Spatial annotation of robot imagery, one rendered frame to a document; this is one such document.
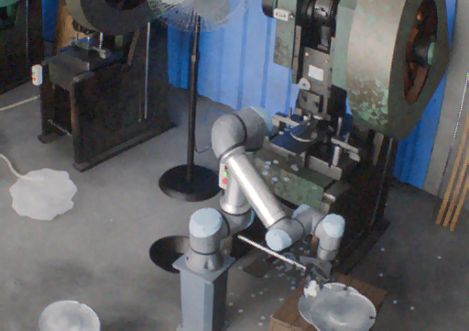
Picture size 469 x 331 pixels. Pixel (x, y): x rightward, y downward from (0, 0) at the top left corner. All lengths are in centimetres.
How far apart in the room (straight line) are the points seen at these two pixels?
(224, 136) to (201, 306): 80
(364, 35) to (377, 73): 14
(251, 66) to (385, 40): 243
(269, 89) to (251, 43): 37
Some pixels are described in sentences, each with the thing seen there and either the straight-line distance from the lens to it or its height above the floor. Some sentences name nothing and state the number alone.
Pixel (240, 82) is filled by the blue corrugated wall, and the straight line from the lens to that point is 427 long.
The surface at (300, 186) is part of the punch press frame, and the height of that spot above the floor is 60.
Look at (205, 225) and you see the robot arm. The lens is 208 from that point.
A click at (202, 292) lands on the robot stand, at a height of 35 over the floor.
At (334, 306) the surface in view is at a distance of 224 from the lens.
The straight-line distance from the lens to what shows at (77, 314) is 231.
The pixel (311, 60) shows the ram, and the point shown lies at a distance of 241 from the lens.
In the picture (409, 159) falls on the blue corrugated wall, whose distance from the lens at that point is 371.
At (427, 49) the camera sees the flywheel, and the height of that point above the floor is 136.
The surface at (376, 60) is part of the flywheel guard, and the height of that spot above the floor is 134.
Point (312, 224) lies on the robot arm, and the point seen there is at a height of 84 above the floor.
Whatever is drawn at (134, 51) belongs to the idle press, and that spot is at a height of 68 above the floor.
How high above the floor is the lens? 194
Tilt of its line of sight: 30 degrees down
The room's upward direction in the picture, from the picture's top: 4 degrees clockwise
